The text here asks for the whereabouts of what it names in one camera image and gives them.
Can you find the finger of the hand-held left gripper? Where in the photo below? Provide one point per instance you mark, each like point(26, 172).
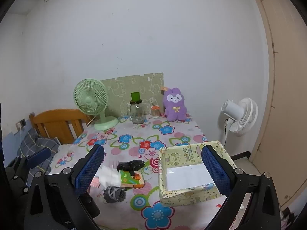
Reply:
point(38, 157)

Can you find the beige wardrobe door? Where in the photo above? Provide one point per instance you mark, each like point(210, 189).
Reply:
point(283, 100)

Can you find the yellow patterned box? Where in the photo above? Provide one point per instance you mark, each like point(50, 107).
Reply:
point(177, 153)

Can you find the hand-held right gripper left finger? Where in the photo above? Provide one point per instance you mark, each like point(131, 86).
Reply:
point(88, 170)

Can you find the glass jar with green lid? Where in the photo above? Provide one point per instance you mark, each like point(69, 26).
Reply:
point(138, 115)

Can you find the green snack packet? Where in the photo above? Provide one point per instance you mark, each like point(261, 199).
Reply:
point(130, 179)

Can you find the wall socket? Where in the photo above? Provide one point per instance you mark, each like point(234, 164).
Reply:
point(21, 124)

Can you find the purple plush bunny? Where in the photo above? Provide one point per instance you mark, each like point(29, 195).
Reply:
point(175, 110)

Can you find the floral tablecloth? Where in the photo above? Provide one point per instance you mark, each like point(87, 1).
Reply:
point(144, 134)

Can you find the small jar with orange lid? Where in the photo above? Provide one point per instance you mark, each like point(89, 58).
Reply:
point(155, 112)

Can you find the black plastic bag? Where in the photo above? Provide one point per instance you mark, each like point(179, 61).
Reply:
point(130, 165)

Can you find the green desk fan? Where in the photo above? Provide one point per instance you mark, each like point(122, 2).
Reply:
point(90, 98)

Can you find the clear plastic packet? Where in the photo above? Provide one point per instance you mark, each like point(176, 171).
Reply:
point(109, 176)

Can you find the pink packet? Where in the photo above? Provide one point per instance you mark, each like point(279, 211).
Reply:
point(95, 182)

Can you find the grey fluffy scrunchie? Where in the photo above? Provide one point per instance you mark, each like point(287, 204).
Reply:
point(115, 194)

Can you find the grey plaid pillow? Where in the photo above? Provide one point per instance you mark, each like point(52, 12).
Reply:
point(40, 143)

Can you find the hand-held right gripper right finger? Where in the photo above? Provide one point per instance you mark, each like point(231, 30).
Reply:
point(215, 172)

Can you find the white fan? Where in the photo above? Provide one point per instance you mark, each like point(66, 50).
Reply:
point(239, 115)

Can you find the wooden bed headboard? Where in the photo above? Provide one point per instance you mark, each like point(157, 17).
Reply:
point(55, 124)

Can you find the green patterned board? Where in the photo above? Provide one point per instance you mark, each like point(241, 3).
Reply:
point(134, 81)

